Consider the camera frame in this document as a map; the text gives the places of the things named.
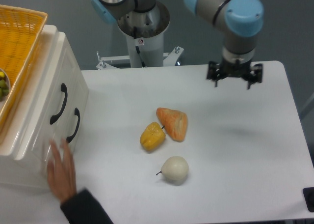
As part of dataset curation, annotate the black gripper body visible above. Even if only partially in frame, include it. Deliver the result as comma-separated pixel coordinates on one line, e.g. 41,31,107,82
220,58,253,79

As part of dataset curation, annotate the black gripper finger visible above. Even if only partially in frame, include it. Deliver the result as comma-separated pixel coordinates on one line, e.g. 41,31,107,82
206,61,227,87
244,63,263,90

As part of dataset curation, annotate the white top drawer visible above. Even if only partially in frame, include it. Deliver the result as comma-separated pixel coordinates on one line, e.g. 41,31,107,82
16,32,88,161

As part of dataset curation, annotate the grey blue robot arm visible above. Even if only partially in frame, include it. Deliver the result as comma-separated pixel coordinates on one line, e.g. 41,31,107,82
91,0,264,85

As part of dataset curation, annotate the black sleeved forearm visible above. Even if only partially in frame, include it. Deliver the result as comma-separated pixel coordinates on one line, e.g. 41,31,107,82
60,189,113,224

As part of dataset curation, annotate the white drawer cabinet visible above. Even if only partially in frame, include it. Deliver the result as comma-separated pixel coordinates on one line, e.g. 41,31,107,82
0,25,89,191

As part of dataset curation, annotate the person's hand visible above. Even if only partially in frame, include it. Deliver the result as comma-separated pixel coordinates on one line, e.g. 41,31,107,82
47,140,77,204

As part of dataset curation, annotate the orange bread piece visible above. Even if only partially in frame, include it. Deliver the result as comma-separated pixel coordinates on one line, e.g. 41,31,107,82
156,108,188,142

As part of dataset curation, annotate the yellow bell pepper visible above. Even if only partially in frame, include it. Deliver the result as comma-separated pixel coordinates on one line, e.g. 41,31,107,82
140,122,166,151

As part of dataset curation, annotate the white pear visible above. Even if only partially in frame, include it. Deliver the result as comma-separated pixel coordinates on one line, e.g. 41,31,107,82
156,156,189,186

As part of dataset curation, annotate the black corner object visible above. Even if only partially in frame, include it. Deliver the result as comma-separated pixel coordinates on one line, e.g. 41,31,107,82
302,187,314,212

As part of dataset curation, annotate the yellow woven basket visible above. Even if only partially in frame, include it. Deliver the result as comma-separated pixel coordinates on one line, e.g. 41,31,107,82
0,5,48,131

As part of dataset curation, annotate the white plate with fruit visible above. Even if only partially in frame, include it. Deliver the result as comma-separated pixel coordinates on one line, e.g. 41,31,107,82
0,69,11,109

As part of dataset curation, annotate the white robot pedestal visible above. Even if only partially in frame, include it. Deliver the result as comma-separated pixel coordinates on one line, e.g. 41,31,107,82
97,1,184,70

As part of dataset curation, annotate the black top drawer handle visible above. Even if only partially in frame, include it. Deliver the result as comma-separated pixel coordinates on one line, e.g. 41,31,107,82
50,83,68,125

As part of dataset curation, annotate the black drawer handle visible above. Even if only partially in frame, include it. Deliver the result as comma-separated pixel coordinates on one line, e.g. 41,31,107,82
66,108,81,143
50,83,68,125

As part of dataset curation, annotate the black lower drawer handle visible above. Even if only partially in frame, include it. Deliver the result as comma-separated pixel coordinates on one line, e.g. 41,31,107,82
66,108,81,143

